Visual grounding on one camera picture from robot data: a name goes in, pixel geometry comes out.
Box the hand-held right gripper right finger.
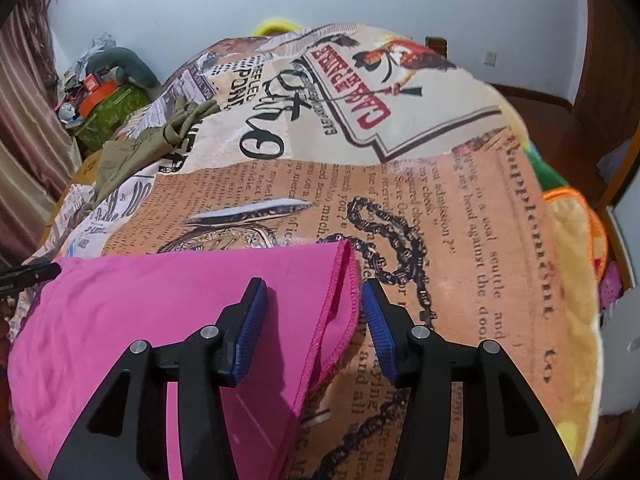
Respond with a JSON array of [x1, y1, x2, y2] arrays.
[[361, 277, 578, 480]]

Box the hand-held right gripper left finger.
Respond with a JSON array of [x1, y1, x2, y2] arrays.
[[47, 277, 268, 480]]

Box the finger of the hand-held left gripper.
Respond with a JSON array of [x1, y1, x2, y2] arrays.
[[0, 261, 62, 295]]

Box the pink pants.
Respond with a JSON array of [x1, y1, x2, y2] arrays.
[[7, 240, 362, 480]]

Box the olive green pants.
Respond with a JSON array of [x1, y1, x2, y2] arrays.
[[92, 97, 222, 207]]

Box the printed blanket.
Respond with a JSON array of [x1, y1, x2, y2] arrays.
[[10, 22, 601, 480]]

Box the striped pink curtain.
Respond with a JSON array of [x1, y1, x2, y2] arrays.
[[0, 0, 85, 267]]

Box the green fabric storage box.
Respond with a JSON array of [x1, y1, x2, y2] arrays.
[[74, 82, 152, 157]]

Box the orange box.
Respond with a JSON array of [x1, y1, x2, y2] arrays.
[[79, 74, 127, 113]]

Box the yellow fleece blanket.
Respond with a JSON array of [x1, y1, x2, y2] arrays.
[[530, 150, 623, 463]]

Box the grey plush toy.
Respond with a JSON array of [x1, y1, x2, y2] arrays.
[[85, 46, 162, 90]]

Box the pile of clothes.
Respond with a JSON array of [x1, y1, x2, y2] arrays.
[[62, 32, 118, 86]]

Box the yellow curved headboard cushion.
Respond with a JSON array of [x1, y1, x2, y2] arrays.
[[251, 17, 302, 37]]

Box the wooden door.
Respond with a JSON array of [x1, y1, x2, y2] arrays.
[[580, 0, 640, 137]]

